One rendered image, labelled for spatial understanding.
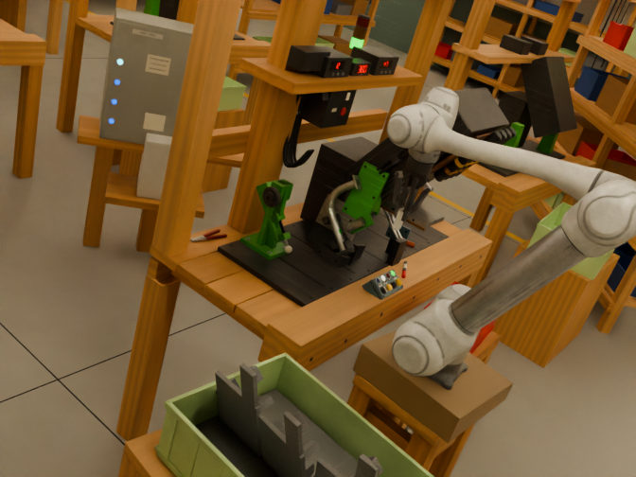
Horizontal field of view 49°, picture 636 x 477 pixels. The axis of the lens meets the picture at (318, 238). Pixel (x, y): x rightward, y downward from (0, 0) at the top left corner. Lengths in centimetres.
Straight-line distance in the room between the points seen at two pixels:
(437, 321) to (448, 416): 32
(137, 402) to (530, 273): 166
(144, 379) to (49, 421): 47
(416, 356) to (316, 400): 31
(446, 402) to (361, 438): 32
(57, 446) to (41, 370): 45
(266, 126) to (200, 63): 45
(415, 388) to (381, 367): 13
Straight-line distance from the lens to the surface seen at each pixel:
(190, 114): 228
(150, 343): 268
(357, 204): 267
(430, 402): 209
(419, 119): 185
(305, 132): 293
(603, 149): 582
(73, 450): 297
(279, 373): 203
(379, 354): 216
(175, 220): 241
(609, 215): 167
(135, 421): 293
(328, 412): 195
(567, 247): 175
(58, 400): 317
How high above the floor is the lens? 212
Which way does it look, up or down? 26 degrees down
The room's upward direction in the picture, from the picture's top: 17 degrees clockwise
